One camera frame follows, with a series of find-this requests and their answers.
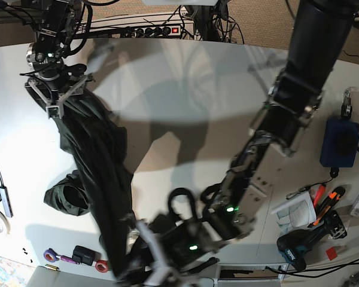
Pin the red tape roll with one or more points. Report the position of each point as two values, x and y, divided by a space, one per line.
102 266

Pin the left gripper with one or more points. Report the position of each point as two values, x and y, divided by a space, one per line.
162 256

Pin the orange black utility knife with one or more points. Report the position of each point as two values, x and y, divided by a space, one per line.
330 201

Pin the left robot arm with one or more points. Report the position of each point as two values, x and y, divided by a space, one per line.
320 31

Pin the purple tape roll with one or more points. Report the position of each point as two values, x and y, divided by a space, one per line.
50 255

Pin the rolled paper sheet with drawing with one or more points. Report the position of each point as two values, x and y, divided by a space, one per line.
296 212

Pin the black power strip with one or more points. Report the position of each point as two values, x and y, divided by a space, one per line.
170 32

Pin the blue box with black knob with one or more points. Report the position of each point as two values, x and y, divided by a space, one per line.
341 138

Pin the red square sticker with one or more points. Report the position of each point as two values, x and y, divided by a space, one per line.
331 253

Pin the black strap handle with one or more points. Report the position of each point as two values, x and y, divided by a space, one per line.
197 269

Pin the black action camera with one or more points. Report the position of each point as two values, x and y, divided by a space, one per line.
83 255

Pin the grey usb hub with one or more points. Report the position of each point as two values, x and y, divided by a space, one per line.
6 202

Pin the dark teal cordless drill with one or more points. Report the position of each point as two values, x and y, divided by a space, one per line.
294 245

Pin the dark green t-shirt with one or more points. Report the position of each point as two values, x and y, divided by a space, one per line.
99 148

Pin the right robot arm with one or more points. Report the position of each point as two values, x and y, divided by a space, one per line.
63 33

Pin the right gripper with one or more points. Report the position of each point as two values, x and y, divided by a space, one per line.
51 90

